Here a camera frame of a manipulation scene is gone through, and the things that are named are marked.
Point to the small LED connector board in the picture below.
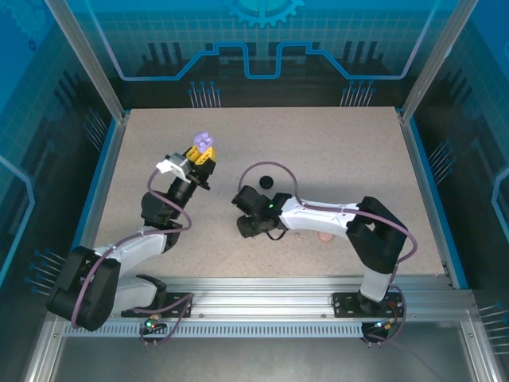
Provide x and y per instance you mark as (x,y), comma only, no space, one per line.
(381,326)
(151,324)

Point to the blue table edge strip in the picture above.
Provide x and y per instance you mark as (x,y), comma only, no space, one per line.
(438,199)
(100,179)

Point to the black earbud charging case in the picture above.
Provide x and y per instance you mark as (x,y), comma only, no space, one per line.
(266,182)

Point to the aluminium frame post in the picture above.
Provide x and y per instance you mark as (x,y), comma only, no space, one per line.
(87,59)
(437,55)

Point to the grey metal tray panel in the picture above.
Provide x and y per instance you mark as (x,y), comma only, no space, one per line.
(254,362)

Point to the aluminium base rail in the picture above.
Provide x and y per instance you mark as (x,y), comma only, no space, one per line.
(258,294)

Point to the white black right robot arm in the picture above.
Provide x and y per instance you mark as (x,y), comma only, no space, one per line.
(318,221)

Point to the pink earbud charging case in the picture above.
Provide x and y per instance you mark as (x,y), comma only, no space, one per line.
(326,238)

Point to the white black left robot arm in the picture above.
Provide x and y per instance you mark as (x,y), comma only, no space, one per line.
(139,248)

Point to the purple earbud charging case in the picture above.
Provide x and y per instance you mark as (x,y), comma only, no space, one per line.
(203,139)

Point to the aluminium side rail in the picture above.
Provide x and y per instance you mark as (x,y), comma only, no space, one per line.
(109,179)
(427,199)

